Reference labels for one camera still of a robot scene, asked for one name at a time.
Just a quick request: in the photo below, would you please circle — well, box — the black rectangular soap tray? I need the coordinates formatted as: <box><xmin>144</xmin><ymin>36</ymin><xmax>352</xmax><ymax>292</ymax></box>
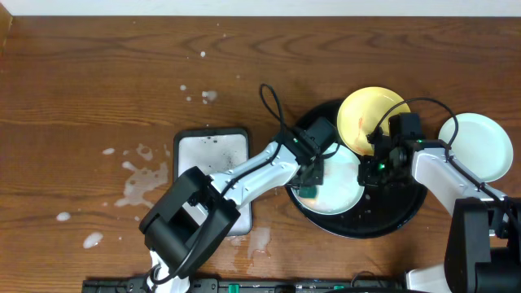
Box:
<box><xmin>173</xmin><ymin>128</ymin><xmax>252</xmax><ymax>236</ymax></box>

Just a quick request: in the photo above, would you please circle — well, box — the black round tray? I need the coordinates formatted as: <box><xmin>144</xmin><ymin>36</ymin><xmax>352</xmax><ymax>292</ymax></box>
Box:
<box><xmin>284</xmin><ymin>98</ymin><xmax>428</xmax><ymax>239</ymax></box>

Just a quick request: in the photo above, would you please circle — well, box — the green scrubbing sponge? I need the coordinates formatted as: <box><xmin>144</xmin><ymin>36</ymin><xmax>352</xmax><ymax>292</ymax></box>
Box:
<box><xmin>298</xmin><ymin>186</ymin><xmax>318</xmax><ymax>199</ymax></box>

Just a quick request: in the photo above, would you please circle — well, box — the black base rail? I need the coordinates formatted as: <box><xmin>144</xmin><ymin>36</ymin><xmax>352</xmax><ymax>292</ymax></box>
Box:
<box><xmin>81</xmin><ymin>278</ymin><xmax>406</xmax><ymax>293</ymax></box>

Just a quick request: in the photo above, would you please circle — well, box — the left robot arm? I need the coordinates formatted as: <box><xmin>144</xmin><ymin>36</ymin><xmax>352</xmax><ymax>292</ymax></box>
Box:
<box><xmin>139</xmin><ymin>138</ymin><xmax>329</xmax><ymax>292</ymax></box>

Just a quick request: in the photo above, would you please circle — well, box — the right black cable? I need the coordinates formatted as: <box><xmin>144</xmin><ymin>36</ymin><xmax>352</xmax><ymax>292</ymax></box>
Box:
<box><xmin>368</xmin><ymin>96</ymin><xmax>521</xmax><ymax>245</ymax></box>

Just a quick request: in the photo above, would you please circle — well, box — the black cable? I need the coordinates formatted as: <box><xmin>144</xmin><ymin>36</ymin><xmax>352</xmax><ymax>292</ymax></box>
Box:
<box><xmin>368</xmin><ymin>96</ymin><xmax>521</xmax><ymax>245</ymax></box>
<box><xmin>146</xmin><ymin>83</ymin><xmax>294</xmax><ymax>286</ymax></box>

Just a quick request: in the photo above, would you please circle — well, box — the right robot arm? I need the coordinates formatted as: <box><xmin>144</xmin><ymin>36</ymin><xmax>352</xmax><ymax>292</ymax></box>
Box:
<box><xmin>359</xmin><ymin>132</ymin><xmax>520</xmax><ymax>292</ymax></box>

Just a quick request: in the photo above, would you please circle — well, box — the yellow plate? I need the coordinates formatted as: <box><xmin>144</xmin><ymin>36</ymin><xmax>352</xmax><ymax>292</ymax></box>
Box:
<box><xmin>336</xmin><ymin>86</ymin><xmax>403</xmax><ymax>155</ymax></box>

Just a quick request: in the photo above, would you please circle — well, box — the light blue plate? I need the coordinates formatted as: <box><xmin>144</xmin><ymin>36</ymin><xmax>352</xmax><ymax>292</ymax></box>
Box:
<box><xmin>452</xmin><ymin>113</ymin><xmax>514</xmax><ymax>182</ymax></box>

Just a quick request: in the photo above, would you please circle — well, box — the left black cable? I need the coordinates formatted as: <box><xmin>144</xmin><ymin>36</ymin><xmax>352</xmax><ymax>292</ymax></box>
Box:
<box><xmin>146</xmin><ymin>83</ymin><xmax>294</xmax><ymax>286</ymax></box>

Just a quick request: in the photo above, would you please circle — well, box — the mint green plate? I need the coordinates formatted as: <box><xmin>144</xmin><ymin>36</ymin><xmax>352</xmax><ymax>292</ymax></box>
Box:
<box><xmin>291</xmin><ymin>145</ymin><xmax>364</xmax><ymax>216</ymax></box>

